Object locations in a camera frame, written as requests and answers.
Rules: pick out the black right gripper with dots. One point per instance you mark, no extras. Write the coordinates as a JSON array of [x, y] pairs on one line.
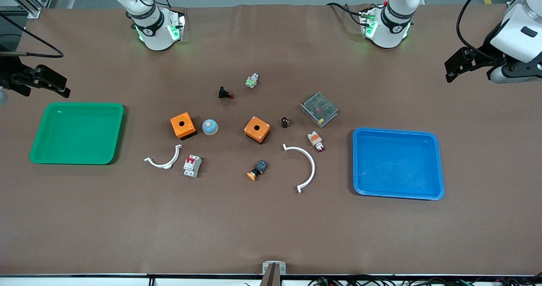
[[9, 69]]

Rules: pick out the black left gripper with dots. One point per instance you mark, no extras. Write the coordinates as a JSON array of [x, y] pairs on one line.
[[484, 54]]

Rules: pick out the white red circuit breaker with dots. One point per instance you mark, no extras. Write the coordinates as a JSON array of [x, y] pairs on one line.
[[192, 167]]

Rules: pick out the dark cylindrical capacitor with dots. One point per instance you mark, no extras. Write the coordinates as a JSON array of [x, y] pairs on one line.
[[286, 123]]

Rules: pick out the green plastic tray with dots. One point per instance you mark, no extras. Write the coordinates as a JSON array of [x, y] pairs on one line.
[[76, 133]]

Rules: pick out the blue plastic tray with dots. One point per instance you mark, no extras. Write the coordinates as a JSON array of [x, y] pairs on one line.
[[398, 163]]

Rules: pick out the metal mesh power supply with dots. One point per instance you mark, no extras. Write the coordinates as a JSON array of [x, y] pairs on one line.
[[319, 109]]

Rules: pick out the small white curved clamp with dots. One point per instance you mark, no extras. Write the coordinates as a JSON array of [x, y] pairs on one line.
[[164, 166]]

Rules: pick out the orange black button box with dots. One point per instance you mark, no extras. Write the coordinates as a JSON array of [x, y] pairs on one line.
[[262, 130], [188, 127]]

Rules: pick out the red orange indicator lamp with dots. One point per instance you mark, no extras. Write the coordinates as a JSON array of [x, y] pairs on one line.
[[314, 138]]

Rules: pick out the blue dome button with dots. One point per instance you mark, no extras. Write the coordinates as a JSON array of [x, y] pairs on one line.
[[209, 127]]

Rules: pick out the large white curved clamp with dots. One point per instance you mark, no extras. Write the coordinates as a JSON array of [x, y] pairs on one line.
[[313, 169]]

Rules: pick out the yellow mushroom push button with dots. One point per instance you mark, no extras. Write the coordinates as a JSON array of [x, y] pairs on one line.
[[259, 167]]

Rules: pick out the brown table mat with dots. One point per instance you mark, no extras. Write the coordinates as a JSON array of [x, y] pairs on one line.
[[271, 226]]

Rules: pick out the black red small switch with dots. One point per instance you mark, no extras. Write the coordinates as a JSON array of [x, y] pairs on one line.
[[222, 92]]

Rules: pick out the white table edge rail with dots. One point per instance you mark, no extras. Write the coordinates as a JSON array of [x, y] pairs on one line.
[[84, 281]]

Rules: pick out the green white switch block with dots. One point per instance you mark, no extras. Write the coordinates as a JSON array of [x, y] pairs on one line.
[[252, 81]]

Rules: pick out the grey metal bracket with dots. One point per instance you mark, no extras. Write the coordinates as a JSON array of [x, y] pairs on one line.
[[266, 269]]

